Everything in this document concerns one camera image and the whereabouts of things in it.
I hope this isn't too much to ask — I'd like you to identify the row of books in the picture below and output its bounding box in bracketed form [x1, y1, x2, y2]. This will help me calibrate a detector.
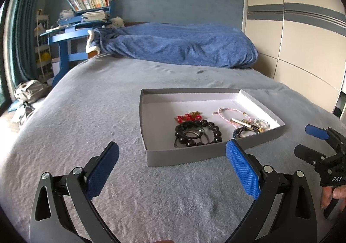
[66, 0, 113, 13]

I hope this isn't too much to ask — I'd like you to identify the person's right hand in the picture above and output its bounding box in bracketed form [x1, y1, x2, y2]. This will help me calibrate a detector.
[321, 185, 346, 211]

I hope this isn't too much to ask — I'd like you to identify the grey bag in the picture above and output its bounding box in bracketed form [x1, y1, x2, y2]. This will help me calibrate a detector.
[13, 79, 51, 105]

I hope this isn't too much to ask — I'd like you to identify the beige wardrobe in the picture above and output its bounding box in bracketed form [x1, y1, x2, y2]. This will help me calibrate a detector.
[240, 0, 346, 121]

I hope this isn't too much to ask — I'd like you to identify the black bead bracelet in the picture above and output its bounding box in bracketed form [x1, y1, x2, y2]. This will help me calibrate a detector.
[174, 119, 224, 148]

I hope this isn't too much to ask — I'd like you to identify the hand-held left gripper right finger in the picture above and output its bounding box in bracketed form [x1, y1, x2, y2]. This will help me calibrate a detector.
[225, 139, 318, 243]

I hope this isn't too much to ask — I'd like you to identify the blue garment with white lining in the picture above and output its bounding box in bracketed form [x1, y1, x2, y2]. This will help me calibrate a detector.
[86, 29, 101, 55]

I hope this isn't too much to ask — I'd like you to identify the red bead bracelet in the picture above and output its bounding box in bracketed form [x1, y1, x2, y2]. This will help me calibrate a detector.
[177, 111, 203, 124]

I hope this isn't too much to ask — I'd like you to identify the silver bead bracelet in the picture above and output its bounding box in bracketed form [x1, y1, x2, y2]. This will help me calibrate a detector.
[252, 117, 271, 133]

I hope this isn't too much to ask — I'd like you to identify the teal curtain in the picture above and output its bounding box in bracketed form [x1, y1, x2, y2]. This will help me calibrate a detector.
[3, 0, 56, 104]

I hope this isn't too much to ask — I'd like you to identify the pink cord bracelet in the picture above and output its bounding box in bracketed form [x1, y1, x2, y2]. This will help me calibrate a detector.
[211, 107, 251, 126]

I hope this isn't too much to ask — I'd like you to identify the silver bangle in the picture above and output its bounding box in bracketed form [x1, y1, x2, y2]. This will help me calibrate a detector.
[174, 127, 215, 149]

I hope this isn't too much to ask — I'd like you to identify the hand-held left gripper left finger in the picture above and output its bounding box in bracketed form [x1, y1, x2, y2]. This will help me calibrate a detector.
[29, 141, 121, 243]

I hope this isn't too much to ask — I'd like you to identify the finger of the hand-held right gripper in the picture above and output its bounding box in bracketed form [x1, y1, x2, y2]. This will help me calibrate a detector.
[305, 124, 346, 153]
[293, 144, 329, 172]

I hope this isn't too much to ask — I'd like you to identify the white shelf rack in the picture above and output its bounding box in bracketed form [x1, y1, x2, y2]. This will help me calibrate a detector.
[34, 13, 55, 85]

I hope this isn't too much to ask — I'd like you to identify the dark blue bead bracelet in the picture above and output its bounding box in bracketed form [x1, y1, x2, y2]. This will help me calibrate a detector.
[232, 124, 258, 140]

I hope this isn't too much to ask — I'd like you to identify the stack of papers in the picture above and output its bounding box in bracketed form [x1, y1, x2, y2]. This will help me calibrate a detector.
[58, 9, 112, 27]

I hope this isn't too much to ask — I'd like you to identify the blue desk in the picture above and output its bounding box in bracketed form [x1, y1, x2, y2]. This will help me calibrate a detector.
[40, 0, 117, 87]

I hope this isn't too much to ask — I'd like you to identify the white pearl bracelet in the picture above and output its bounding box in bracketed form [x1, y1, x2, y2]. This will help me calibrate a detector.
[229, 117, 251, 125]

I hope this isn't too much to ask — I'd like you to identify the white cardboard box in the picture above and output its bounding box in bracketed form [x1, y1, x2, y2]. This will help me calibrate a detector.
[139, 88, 286, 168]

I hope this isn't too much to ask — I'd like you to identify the white plush toy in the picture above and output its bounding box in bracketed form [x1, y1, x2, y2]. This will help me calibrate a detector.
[109, 16, 125, 28]

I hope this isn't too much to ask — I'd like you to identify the bed with grey sheet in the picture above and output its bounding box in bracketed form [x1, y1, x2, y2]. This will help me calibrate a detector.
[0, 53, 346, 243]

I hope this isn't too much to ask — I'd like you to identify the blue blanket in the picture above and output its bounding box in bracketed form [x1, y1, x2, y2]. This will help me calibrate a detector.
[93, 23, 259, 68]

